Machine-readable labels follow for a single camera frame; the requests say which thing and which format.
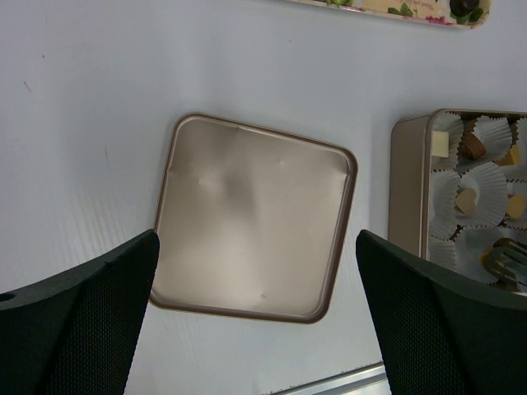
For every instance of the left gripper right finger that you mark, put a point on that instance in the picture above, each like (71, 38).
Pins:
(440, 332)

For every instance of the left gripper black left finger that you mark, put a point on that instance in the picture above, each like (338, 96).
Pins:
(76, 332)

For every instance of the metal tongs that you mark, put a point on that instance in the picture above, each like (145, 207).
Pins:
(506, 260)

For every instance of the beige heart chocolate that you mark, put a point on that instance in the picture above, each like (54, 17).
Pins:
(466, 201)

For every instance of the tan round chocolate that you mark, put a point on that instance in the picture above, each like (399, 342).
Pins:
(516, 206)

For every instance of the beige tin box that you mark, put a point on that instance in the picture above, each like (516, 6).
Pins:
(422, 189)

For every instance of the tan square chocolate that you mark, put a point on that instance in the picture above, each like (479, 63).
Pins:
(511, 158)

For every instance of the brown oval chocolate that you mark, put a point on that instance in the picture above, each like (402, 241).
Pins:
(471, 147)

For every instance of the beige square chocolate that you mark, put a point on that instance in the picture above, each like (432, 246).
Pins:
(440, 144)

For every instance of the beige tin lid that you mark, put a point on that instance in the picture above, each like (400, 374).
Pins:
(251, 221)

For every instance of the dark round swirl chocolate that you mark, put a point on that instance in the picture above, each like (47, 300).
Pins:
(463, 6)

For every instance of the floral tray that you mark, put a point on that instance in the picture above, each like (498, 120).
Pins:
(431, 12)

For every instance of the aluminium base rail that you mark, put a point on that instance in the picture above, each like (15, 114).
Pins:
(370, 379)

